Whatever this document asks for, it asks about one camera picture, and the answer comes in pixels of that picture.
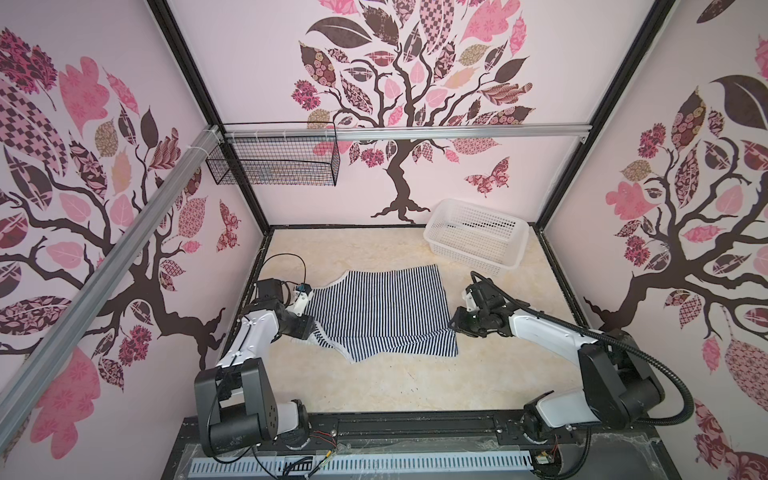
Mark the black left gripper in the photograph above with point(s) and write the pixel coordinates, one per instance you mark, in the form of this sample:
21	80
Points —
302	329

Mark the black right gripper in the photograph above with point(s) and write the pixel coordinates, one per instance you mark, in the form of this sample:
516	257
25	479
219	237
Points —
458	323

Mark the blue white striped tank top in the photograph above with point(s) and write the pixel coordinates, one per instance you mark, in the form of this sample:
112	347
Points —
363	314

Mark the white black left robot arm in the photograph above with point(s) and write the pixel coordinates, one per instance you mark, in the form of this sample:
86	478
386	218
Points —
236	406

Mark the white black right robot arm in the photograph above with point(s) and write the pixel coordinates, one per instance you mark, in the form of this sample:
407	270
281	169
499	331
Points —
618	387

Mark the white plastic laundry basket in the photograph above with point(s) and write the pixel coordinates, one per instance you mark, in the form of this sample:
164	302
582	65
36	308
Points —
482	238

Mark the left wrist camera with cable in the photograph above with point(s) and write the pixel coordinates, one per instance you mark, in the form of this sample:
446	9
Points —
295	296

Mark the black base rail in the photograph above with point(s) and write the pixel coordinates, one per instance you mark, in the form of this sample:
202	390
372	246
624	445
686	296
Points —
506	427

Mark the white slotted cable duct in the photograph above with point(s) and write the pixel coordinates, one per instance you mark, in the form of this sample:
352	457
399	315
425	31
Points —
358	465

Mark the black wire mesh basket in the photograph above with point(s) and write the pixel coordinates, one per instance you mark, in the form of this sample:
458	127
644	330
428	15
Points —
286	153

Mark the silver aluminium back rail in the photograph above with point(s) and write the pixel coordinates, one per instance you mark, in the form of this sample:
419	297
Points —
414	132

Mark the silver aluminium rail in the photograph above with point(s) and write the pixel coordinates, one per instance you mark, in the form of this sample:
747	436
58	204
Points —
34	376
414	132

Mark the silver aluminium left rail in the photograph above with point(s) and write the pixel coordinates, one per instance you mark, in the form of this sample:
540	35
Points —
34	376

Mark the black metal frame post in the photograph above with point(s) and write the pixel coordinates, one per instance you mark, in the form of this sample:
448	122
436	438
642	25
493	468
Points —
169	27

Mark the black right frame post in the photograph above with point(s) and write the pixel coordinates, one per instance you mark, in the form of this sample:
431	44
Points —
649	31

